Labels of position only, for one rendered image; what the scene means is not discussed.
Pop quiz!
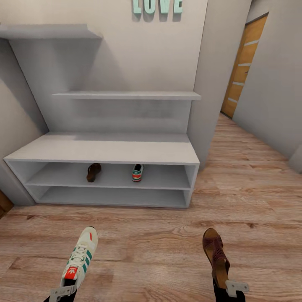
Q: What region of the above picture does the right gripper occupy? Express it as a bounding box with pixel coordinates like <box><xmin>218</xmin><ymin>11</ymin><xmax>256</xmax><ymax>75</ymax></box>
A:
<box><xmin>215</xmin><ymin>286</ymin><xmax>245</xmax><ymax>302</ymax></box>

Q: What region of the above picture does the gym shoe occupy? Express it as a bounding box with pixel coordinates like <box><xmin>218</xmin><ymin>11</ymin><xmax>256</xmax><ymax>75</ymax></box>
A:
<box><xmin>60</xmin><ymin>226</ymin><xmax>98</xmax><ymax>291</ymax></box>
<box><xmin>132</xmin><ymin>164</ymin><xmax>145</xmax><ymax>182</ymax></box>

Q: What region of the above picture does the sandal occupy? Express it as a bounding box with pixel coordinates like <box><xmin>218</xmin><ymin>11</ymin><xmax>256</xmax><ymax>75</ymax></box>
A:
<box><xmin>203</xmin><ymin>228</ymin><xmax>230</xmax><ymax>289</ymax></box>
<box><xmin>86</xmin><ymin>163</ymin><xmax>101</xmax><ymax>182</ymax></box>

